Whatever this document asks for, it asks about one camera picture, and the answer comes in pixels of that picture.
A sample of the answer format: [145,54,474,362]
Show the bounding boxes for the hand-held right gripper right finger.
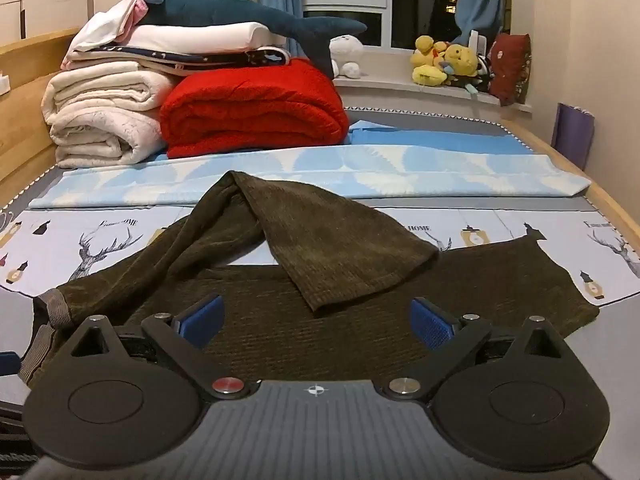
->
[385,297,568,401]

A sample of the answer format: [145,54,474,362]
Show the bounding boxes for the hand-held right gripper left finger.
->
[65,294,261,401]

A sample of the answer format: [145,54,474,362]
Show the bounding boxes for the dark olive corduroy pants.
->
[19,170,601,388]

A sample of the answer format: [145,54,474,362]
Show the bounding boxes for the printed deer lamp bed sheet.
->
[0,202,640,356]

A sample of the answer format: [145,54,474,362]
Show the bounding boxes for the light blue patterned blanket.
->
[27,144,593,210]

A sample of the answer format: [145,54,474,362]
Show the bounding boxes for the plain blue folded sheet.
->
[346,120,532,157]

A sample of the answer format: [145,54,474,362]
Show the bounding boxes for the cream textured folded blanket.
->
[47,107,168,170]

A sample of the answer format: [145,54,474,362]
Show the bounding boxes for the red folded blanket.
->
[160,57,351,159]

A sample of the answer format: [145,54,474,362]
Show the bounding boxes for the white window sill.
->
[331,46,533,112]

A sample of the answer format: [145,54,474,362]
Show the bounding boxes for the black white striped plush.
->
[462,55,497,101]

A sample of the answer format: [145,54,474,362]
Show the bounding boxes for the white smooth folded blanket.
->
[42,69,176,113]

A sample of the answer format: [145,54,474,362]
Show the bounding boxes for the navy star print blanket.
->
[62,42,293,75]

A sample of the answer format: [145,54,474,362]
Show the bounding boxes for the yellow duck plush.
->
[411,35,449,86]

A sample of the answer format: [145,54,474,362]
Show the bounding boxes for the yellow round plush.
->
[442,44,481,79]

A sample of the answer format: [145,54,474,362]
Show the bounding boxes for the dark red cushion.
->
[487,32,532,107]

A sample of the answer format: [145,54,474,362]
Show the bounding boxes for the white folded duvet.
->
[127,21,287,54]

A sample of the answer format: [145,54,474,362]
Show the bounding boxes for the white plush toy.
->
[327,34,365,80]

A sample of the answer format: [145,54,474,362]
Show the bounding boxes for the wooden headboard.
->
[0,27,90,197]

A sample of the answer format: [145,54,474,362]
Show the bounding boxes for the blue shark plush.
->
[142,0,368,79]

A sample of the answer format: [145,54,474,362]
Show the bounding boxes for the white folded cloth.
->
[74,0,146,53]

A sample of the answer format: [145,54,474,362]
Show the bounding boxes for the pink cloth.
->
[127,0,151,27]

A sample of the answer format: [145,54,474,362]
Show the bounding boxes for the wooden bed frame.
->
[500,120,640,261]

